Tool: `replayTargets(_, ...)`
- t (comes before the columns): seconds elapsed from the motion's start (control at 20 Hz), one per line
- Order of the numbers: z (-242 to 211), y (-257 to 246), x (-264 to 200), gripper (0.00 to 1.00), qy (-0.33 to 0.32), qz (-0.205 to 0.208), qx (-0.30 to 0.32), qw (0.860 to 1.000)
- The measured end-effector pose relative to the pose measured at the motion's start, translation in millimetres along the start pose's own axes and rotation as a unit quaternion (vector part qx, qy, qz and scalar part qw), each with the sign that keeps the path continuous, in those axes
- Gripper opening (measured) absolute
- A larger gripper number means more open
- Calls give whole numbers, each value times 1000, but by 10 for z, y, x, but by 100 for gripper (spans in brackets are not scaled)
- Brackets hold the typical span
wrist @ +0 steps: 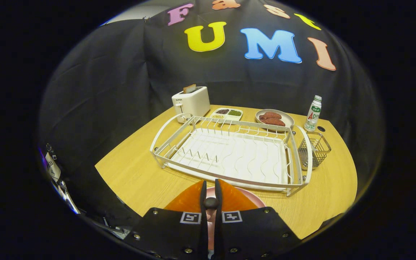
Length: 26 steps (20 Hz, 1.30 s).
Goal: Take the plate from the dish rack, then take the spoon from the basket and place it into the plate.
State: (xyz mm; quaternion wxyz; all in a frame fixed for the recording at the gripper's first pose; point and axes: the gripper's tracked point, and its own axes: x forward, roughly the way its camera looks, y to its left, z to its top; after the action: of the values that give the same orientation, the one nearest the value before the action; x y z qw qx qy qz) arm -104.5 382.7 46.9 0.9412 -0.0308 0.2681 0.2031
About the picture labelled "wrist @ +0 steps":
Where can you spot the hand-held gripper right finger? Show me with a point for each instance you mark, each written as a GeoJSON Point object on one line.
{"type": "Point", "coordinates": [218, 238]}

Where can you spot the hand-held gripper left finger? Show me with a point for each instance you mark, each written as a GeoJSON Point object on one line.
{"type": "Point", "coordinates": [203, 234]}

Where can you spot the pink plate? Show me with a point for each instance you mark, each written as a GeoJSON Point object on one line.
{"type": "Point", "coordinates": [211, 191]}

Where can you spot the white divided dish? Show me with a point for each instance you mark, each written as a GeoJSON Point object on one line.
{"type": "Point", "coordinates": [229, 118]}

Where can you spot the beige round plate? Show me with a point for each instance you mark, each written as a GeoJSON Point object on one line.
{"type": "Point", "coordinates": [287, 118]}

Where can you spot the white drip tray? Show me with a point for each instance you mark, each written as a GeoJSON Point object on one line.
{"type": "Point", "coordinates": [237, 159]}

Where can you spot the pile of yellow beans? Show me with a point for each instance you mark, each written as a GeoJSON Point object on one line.
{"type": "Point", "coordinates": [218, 116]}

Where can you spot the pile of dark beans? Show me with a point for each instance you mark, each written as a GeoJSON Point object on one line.
{"type": "Point", "coordinates": [222, 111]}

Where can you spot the pile of green beans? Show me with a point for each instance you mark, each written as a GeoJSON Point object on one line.
{"type": "Point", "coordinates": [234, 112]}

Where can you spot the red meat piece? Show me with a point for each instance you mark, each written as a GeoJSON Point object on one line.
{"type": "Point", "coordinates": [270, 115]}
{"type": "Point", "coordinates": [273, 122]}

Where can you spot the white toaster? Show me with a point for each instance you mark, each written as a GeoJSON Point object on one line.
{"type": "Point", "coordinates": [193, 103]}

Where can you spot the brown toast slice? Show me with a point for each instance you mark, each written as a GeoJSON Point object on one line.
{"type": "Point", "coordinates": [189, 89]}

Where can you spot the white green label drink bottle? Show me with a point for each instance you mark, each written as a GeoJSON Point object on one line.
{"type": "Point", "coordinates": [313, 113]}

